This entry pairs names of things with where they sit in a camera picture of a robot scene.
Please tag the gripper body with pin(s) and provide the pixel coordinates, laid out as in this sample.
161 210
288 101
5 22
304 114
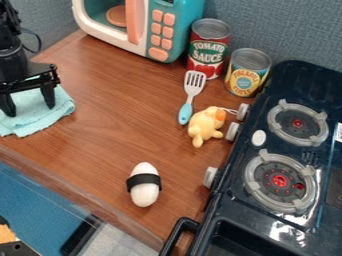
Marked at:
20 71

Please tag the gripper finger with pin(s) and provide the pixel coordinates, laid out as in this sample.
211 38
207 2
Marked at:
6 105
48 96

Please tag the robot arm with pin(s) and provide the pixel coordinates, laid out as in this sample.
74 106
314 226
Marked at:
8 25

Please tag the light blue cloth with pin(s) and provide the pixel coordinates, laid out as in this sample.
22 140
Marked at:
33 111

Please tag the toy microwave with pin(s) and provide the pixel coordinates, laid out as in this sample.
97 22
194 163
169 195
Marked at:
142 25

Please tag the white toy sushi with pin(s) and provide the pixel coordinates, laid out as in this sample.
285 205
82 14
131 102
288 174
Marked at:
144 188

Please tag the white and blue spatula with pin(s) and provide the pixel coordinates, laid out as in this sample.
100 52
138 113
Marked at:
191 95

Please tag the yellow plush duck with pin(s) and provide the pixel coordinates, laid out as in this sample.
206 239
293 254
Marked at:
206 125

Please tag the red tomato sauce can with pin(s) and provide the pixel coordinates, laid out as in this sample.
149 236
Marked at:
207 48

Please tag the yellow pineapple can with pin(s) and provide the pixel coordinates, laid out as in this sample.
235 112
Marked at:
247 72

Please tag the toy stove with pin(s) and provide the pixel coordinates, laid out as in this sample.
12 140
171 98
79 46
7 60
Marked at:
276 166

